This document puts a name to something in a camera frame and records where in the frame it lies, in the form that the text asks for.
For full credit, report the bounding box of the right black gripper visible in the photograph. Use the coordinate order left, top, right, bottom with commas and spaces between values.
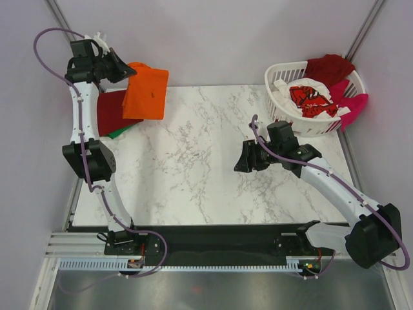
234, 138, 283, 172

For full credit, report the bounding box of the dark red crumpled shirt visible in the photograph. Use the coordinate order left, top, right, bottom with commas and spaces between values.
305, 54, 355, 88

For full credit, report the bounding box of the white slotted cable duct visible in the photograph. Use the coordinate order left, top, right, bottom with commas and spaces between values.
59, 257, 322, 273

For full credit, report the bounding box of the orange t shirt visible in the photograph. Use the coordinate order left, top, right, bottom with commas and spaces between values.
122, 62, 169, 120

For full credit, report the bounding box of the folded green shirt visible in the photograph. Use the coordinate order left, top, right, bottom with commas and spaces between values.
106, 125, 133, 140

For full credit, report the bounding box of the left aluminium corner post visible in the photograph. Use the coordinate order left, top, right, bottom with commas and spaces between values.
43, 0, 106, 94

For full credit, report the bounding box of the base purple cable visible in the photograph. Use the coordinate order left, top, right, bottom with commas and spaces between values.
290, 248, 338, 281
57, 229, 168, 295

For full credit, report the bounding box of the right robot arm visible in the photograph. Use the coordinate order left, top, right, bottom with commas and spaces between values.
234, 116, 410, 271

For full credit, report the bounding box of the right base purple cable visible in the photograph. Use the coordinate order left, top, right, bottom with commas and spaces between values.
290, 248, 338, 281

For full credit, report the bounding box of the pink crumpled shirt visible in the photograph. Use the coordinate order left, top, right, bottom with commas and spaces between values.
328, 79, 368, 132

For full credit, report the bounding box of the aluminium frame rail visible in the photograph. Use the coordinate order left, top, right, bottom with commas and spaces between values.
45, 231, 398, 259

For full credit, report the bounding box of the white red printed shirt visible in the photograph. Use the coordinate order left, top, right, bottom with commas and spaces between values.
272, 78, 350, 119

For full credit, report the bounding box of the aluminium corner post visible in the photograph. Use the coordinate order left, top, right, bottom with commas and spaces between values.
345, 0, 388, 62
43, 0, 106, 94

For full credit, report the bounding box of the right aluminium corner post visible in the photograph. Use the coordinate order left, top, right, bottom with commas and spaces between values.
345, 0, 388, 62

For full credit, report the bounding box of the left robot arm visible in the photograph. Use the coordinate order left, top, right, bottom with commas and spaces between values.
62, 38, 142, 254

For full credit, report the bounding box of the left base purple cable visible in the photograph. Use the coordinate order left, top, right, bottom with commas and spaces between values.
57, 229, 168, 295

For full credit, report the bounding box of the white laundry basket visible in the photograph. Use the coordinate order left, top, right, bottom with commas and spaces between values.
265, 61, 367, 137

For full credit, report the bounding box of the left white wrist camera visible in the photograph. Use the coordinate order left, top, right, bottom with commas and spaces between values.
85, 32, 110, 56

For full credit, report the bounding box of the folded dark red shirt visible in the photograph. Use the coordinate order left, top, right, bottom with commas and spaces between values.
97, 90, 143, 137

